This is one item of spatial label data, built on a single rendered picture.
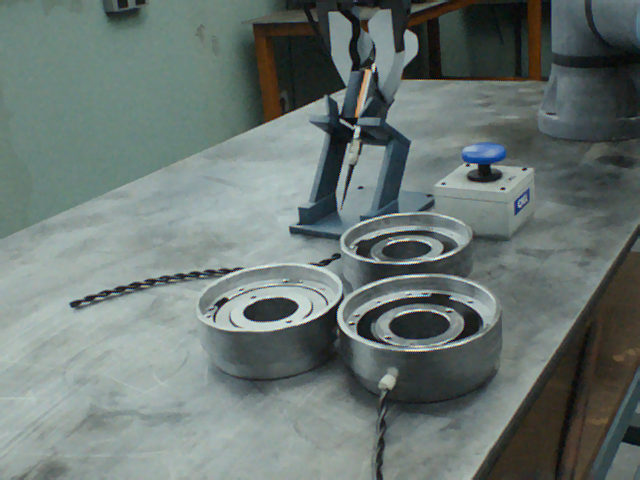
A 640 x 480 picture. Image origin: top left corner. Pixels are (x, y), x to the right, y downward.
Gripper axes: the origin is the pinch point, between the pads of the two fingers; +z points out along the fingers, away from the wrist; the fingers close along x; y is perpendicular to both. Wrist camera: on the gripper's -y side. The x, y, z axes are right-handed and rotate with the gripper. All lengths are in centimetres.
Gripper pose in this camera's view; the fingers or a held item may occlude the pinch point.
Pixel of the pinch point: (368, 91)
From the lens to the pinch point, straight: 78.5
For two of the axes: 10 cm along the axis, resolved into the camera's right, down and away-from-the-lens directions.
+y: 5.8, -3.5, 7.4
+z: 1.2, 9.3, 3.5
